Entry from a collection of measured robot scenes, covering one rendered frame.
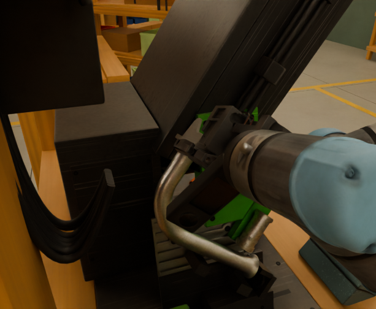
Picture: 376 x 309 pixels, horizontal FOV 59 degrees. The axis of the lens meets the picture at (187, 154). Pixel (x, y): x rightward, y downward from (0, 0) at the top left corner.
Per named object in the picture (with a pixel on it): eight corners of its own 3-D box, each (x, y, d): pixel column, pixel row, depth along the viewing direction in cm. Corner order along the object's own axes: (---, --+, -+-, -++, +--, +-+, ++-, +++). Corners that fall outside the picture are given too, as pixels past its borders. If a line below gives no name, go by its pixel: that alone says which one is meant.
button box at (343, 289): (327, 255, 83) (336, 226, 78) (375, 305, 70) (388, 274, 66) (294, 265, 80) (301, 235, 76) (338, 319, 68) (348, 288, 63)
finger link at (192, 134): (195, 121, 55) (223, 128, 47) (176, 151, 55) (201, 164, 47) (181, 110, 54) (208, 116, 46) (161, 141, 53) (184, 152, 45)
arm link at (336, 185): (386, 288, 22) (311, 219, 20) (287, 230, 33) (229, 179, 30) (449, 195, 23) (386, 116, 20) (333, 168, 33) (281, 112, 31)
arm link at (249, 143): (289, 222, 33) (227, 183, 30) (264, 209, 37) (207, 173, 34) (327, 158, 33) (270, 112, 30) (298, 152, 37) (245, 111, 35)
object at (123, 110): (140, 189, 101) (131, 80, 84) (167, 263, 76) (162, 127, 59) (78, 202, 96) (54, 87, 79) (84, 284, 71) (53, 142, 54)
